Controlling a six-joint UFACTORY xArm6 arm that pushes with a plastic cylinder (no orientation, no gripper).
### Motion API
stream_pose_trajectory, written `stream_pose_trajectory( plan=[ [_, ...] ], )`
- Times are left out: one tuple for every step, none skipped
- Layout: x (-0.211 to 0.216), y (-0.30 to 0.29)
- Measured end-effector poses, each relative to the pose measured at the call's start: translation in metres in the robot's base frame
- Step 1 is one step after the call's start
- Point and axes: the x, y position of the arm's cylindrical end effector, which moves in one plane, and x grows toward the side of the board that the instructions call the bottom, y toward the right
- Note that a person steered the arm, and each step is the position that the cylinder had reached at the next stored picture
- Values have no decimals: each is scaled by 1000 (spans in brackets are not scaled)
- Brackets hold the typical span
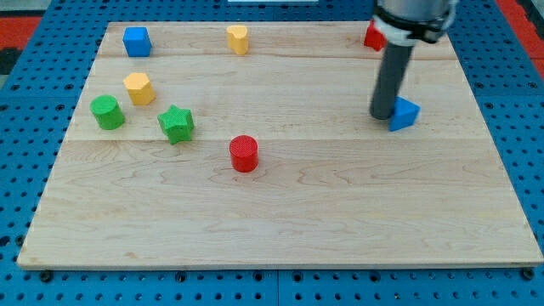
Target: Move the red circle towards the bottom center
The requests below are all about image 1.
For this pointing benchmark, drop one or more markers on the green star block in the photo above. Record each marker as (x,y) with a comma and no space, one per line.
(177,124)

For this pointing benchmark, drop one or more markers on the wooden board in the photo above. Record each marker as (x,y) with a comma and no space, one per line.
(333,189)

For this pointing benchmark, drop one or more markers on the blue triangle block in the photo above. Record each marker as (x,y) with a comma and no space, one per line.
(404,114)

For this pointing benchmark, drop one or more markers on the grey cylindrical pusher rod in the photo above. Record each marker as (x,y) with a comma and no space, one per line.
(389,79)

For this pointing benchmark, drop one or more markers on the red block behind arm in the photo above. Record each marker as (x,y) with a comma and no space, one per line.
(374,38)

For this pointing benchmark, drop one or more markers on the yellow heart block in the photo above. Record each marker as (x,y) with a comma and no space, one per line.
(238,39)

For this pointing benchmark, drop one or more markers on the red cylinder block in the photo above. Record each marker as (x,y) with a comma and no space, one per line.
(243,151)

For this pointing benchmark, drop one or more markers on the green cylinder block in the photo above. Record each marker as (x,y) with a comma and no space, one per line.
(107,112)

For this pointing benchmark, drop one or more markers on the yellow hexagon block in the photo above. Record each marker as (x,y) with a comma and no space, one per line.
(139,88)

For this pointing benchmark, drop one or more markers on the grey robot arm end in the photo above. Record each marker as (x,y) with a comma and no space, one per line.
(406,22)

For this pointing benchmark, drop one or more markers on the blue cube block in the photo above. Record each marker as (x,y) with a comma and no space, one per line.
(137,41)

